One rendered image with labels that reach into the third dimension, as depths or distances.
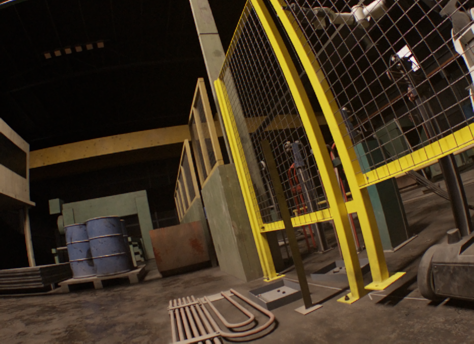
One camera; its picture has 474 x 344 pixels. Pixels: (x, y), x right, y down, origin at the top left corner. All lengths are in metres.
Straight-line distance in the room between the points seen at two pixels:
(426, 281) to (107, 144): 13.31
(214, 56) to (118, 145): 10.85
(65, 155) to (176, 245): 11.01
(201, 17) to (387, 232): 3.08
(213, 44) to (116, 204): 8.39
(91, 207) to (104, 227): 6.79
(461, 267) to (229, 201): 1.77
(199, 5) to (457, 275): 3.61
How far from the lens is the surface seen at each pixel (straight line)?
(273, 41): 1.42
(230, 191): 2.13
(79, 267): 4.36
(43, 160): 14.49
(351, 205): 1.11
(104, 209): 10.50
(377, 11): 1.54
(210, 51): 2.97
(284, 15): 1.34
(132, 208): 10.29
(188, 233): 3.68
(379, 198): 1.80
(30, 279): 4.62
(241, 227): 2.11
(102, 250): 3.90
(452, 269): 0.84
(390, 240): 1.84
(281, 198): 1.15
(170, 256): 3.65
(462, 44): 1.18
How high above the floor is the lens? 0.47
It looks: 14 degrees up
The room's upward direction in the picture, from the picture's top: 15 degrees counter-clockwise
